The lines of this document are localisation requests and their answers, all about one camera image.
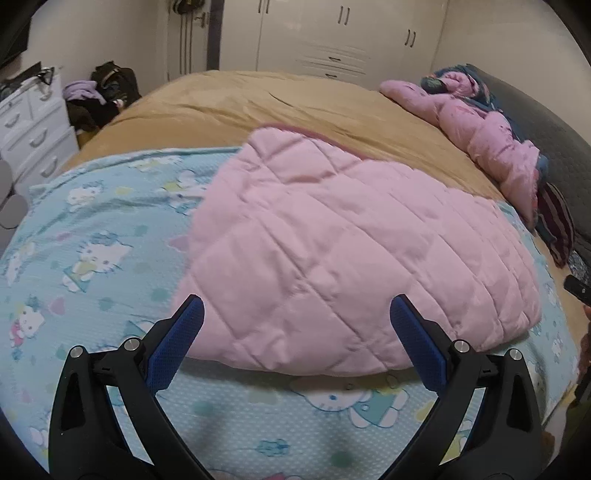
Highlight white wardrobe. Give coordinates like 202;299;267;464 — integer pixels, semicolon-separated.
217;0;448;89

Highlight grey round object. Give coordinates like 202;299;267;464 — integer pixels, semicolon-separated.
0;161;29;230

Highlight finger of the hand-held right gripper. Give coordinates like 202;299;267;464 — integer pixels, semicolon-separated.
565;275;591;306

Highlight black screen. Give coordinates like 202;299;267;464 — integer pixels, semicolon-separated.
0;9;33;70

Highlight pink crumpled comforter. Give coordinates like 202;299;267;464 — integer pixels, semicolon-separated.
379;71;550;227

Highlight grey headboard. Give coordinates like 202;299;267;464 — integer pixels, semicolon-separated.
471;65;591;264

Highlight dark striped cloth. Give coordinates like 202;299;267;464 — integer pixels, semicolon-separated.
534;182;576;269

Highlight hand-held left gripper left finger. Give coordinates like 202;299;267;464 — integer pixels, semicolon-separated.
48;294;218;480

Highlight white dresser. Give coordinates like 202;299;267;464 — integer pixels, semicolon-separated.
0;69;81;197

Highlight black clothes pile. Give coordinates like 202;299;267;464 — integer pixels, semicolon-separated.
66;98;124;134

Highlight purple clothes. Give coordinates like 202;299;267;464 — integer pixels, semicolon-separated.
62;80;110;103

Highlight teal patterned cloth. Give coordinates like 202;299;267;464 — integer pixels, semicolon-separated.
419;65;498;112

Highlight white door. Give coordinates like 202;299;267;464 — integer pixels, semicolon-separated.
165;0;219;80

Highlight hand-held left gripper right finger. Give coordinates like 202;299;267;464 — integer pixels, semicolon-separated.
376;294;544;480

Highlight tan bed cover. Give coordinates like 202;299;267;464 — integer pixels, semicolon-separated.
60;69;591;333

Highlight pink quilted jacket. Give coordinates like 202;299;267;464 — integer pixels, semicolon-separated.
168;126;544;376

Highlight blue cartoon printed blanket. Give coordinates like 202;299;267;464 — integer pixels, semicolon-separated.
0;147;578;480

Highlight dark bag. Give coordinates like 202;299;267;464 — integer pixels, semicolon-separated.
90;61;142;106

